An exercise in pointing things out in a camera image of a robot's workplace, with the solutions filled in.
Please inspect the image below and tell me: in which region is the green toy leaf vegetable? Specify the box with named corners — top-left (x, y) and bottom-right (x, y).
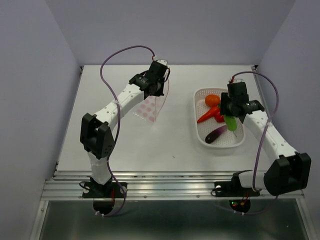
top-left (223, 115), bottom-right (237, 137)

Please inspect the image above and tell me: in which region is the clear zip top bag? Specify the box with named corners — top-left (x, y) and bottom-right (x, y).
top-left (132, 80), bottom-right (170, 123)

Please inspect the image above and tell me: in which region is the purple toy eggplant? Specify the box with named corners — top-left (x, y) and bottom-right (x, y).
top-left (205, 125), bottom-right (227, 144)

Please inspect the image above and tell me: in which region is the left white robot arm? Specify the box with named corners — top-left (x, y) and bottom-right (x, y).
top-left (80, 59), bottom-right (170, 197)

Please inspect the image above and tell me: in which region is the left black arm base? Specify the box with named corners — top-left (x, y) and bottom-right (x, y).
top-left (79, 177), bottom-right (128, 218)

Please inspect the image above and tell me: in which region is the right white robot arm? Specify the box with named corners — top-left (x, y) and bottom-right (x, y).
top-left (220, 82), bottom-right (311, 196)

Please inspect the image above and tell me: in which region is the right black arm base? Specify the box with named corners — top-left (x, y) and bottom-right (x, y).
top-left (210, 170), bottom-right (260, 215)

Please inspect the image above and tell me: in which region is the red toy strawberry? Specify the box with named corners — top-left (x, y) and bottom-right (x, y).
top-left (214, 112), bottom-right (225, 123)

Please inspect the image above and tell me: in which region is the orange toy carrot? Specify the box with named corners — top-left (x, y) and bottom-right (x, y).
top-left (197, 106), bottom-right (220, 123)

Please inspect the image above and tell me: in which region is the orange toy pumpkin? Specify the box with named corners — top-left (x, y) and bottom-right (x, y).
top-left (204, 94), bottom-right (221, 108)

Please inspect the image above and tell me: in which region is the white perforated plastic basket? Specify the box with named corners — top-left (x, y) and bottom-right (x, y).
top-left (193, 87), bottom-right (246, 149)

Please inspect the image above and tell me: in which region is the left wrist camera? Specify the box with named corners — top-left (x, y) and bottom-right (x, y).
top-left (155, 59), bottom-right (168, 66)

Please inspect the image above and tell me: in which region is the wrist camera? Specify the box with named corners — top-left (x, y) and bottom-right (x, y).
top-left (155, 59), bottom-right (168, 66)
top-left (228, 77), bottom-right (244, 84)

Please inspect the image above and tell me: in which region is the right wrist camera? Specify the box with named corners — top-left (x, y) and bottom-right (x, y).
top-left (228, 77), bottom-right (244, 84)

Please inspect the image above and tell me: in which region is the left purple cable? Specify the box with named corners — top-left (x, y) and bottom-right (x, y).
top-left (96, 44), bottom-right (157, 218)

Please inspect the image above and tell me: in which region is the aluminium rail frame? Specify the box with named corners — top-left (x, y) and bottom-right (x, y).
top-left (31, 65), bottom-right (315, 240)

